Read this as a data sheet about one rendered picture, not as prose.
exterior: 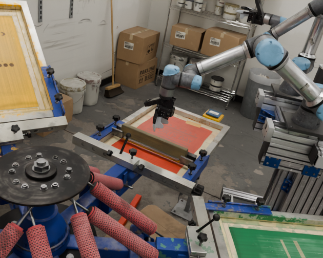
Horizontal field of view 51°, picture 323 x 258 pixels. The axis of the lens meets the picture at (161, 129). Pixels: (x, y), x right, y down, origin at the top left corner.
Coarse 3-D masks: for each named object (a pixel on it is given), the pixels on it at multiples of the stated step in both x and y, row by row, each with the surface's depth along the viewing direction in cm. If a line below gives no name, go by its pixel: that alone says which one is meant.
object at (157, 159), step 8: (184, 128) 222; (192, 128) 224; (200, 128) 226; (200, 136) 217; (208, 136) 218; (192, 144) 206; (200, 144) 207; (152, 152) 190; (192, 152) 198; (152, 160) 183; (160, 160) 184; (168, 160) 186; (168, 168) 179; (176, 168) 180
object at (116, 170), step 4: (116, 164) 159; (112, 168) 156; (116, 168) 157; (120, 168) 157; (124, 168) 158; (108, 172) 153; (112, 172) 154; (116, 172) 154; (120, 172) 155; (124, 172) 157; (128, 172) 162; (112, 176) 151; (116, 176) 152; (120, 176) 155
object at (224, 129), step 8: (136, 112) 223; (144, 112) 227; (176, 112) 239; (184, 112) 236; (128, 120) 211; (200, 120) 233; (208, 120) 231; (216, 128) 230; (224, 128) 224; (112, 136) 197; (216, 136) 213; (224, 136) 219; (216, 144) 204; (208, 152) 194
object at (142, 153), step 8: (152, 120) 224; (168, 120) 228; (176, 120) 231; (184, 120) 233; (144, 128) 213; (112, 144) 190; (120, 144) 191; (128, 144) 193; (128, 152) 186; (144, 152) 189
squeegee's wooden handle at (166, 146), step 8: (128, 128) 190; (136, 128) 189; (136, 136) 189; (144, 136) 187; (152, 136) 185; (152, 144) 186; (160, 144) 184; (168, 144) 181; (176, 144) 182; (168, 152) 183; (176, 152) 181; (184, 152) 179
